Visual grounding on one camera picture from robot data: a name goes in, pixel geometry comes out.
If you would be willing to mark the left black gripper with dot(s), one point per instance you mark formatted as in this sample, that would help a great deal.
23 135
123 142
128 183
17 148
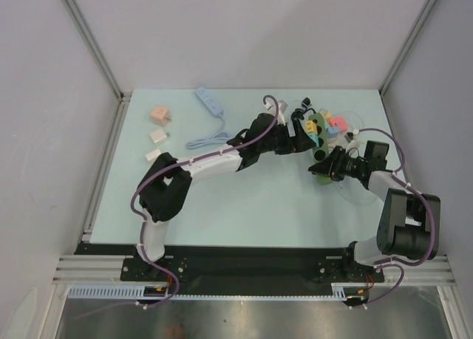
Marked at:
300 142

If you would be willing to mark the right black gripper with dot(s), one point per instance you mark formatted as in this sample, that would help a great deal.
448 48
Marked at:
333 164

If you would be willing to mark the green power strip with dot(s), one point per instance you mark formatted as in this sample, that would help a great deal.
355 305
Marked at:
320 152

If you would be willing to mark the teal plug adapter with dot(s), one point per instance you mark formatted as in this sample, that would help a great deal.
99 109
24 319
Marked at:
315 136

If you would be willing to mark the yellow plug adapter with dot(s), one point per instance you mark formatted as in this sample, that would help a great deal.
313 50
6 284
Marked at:
311 127

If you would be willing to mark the white Honor charger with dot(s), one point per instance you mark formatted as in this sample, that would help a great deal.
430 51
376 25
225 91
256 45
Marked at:
159 136

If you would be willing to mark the pink deer cube socket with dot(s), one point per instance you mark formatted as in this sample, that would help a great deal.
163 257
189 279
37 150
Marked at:
161 116

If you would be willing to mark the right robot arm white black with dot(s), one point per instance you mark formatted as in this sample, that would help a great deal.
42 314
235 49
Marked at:
409 225

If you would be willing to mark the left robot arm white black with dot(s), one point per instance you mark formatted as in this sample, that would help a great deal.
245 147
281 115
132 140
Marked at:
161 194

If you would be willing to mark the light blue cube charger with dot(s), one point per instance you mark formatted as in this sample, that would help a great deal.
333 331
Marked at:
332 132

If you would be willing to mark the red pink cube charger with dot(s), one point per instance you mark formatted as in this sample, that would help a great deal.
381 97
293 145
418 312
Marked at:
339 122

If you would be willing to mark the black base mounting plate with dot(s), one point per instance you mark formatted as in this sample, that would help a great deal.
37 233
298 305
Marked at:
239 266

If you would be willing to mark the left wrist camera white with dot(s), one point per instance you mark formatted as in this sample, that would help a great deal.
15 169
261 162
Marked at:
279 112

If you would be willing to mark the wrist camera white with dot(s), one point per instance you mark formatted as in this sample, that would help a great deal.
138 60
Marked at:
352 141
279 112

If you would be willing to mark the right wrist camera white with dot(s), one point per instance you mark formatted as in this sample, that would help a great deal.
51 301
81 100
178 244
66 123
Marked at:
352 141

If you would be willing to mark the grey cable duct rail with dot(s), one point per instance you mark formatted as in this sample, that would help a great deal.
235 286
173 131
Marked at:
152 293

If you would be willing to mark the left aluminium frame post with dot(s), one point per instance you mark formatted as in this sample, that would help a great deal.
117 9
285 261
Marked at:
85 32

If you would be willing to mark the aluminium frame post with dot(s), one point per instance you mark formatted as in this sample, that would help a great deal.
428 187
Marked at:
85 32
413 35

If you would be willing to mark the right aluminium frame post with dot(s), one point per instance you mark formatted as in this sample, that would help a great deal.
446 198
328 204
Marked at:
413 35

